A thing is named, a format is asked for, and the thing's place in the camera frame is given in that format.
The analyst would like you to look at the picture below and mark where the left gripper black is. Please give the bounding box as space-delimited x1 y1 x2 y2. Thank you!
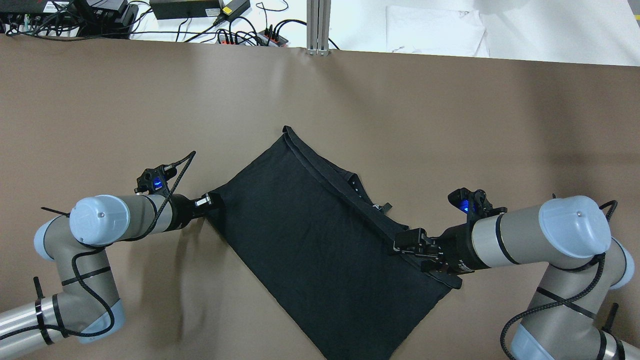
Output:
167 193 224 231

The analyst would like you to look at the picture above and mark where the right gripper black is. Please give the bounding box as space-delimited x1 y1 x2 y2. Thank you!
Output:
393 225 474 275

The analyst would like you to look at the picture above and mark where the black printed t-shirt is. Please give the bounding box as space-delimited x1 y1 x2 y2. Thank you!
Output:
206 126 462 360

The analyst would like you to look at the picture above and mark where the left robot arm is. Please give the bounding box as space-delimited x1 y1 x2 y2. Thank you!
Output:
0 192 224 360

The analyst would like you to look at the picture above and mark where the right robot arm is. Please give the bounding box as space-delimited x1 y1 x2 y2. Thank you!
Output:
391 187 639 360

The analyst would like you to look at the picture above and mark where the power strip with plugs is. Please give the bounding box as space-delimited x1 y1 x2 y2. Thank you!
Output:
213 30 290 48

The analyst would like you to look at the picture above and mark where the black power adapter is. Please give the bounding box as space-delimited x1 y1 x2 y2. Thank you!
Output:
148 0 223 20

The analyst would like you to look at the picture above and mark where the white paper sheet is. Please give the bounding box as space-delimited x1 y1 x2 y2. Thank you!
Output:
386 6 490 58

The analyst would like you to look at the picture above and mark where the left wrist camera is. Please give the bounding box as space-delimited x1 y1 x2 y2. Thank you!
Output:
134 164 178 198

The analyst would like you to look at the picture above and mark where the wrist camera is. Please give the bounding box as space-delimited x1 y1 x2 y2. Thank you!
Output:
134 164 178 198
446 187 508 220

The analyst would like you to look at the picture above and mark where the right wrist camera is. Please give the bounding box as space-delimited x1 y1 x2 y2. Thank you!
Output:
446 187 508 220

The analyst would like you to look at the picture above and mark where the aluminium frame cage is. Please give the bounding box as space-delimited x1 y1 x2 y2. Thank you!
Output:
306 0 331 56

